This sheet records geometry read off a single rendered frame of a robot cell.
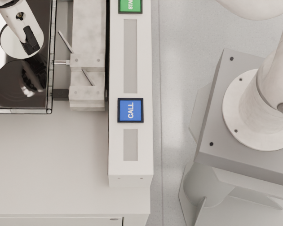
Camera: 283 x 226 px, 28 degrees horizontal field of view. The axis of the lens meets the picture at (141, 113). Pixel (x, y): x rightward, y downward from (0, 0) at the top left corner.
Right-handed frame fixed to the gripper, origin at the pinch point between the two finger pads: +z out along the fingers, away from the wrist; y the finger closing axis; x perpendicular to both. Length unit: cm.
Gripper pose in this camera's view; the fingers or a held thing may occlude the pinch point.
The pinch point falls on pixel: (30, 44)
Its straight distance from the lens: 126.9
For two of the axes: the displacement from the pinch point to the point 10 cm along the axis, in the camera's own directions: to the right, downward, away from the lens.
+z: 1.6, 5.6, 8.1
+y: -5.6, -6.3, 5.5
